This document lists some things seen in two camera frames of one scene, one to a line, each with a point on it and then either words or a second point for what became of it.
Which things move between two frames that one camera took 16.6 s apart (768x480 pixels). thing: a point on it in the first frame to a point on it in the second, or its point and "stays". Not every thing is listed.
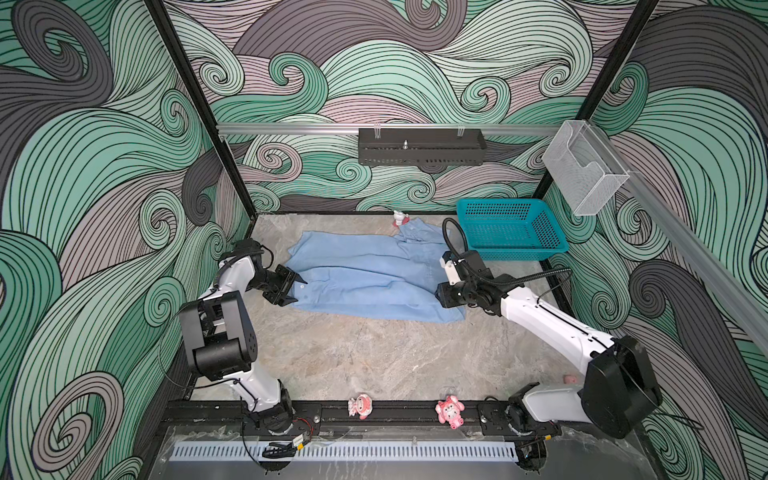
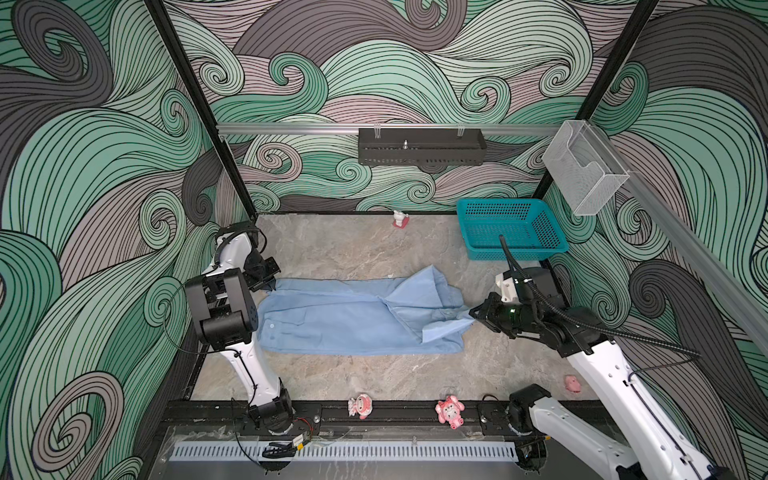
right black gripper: (444, 296) to (491, 314)
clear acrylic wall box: (585, 167) stays
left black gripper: (287, 277) to (260, 284)
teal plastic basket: (510, 229) stays
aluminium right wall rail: (696, 239) stays
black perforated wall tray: (422, 146) stays
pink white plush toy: (362, 406) stays
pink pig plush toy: (449, 411) stays
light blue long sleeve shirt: (394, 276) to (416, 314)
